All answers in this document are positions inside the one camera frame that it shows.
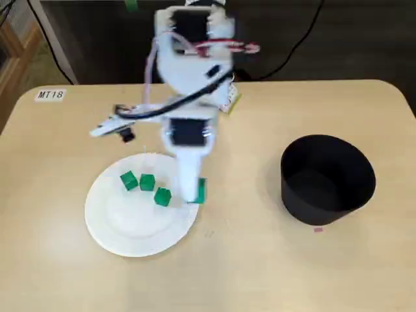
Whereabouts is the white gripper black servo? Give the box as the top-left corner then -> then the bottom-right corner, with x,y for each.
161,114 -> 220,202

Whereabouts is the green cube block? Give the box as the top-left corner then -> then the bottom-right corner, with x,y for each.
153,187 -> 172,207
187,177 -> 208,205
119,170 -> 138,191
138,173 -> 156,192

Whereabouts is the white paper plate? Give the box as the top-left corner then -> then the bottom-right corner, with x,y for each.
84,153 -> 200,258

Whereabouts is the black pot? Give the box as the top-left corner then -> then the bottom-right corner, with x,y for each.
280,134 -> 377,226

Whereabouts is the white MT18 label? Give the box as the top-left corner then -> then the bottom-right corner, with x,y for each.
34,89 -> 66,102

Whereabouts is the wooden shelf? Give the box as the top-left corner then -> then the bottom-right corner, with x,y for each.
0,18 -> 45,134

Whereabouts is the black camera cable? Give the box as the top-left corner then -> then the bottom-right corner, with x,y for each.
113,64 -> 237,120

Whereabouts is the small wrist camera board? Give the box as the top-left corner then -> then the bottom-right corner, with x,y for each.
89,115 -> 137,144

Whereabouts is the green base plate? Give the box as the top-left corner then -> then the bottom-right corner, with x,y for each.
224,92 -> 243,115

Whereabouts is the red white servo wire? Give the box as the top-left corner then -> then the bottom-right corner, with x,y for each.
168,31 -> 261,56

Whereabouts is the white metal post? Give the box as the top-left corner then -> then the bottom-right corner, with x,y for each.
31,0 -> 80,86

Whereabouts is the black power cable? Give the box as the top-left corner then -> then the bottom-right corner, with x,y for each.
239,0 -> 326,81

